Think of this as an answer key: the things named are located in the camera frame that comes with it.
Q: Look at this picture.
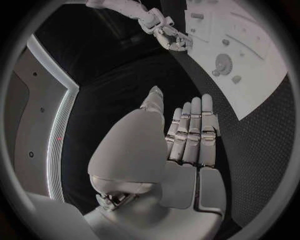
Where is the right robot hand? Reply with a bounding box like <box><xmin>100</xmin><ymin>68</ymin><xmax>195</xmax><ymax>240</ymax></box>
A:
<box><xmin>153</xmin><ymin>25</ymin><xmax>195</xmax><ymax>52</ymax></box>

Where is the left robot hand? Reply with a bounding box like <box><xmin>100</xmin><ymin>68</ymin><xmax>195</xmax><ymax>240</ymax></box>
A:
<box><xmin>83</xmin><ymin>85</ymin><xmax>228</xmax><ymax>240</ymax></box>

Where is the white task board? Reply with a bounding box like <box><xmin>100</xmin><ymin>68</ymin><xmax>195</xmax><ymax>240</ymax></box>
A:
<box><xmin>184</xmin><ymin>0</ymin><xmax>290</xmax><ymax>121</ymax></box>

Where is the grey gear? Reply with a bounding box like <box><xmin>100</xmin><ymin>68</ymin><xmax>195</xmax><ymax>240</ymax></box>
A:
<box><xmin>215</xmin><ymin>53</ymin><xmax>235</xmax><ymax>75</ymax></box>

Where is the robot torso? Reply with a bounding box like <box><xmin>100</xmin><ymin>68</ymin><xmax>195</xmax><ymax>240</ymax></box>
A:
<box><xmin>4</xmin><ymin>34</ymin><xmax>81</xmax><ymax>203</ymax></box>

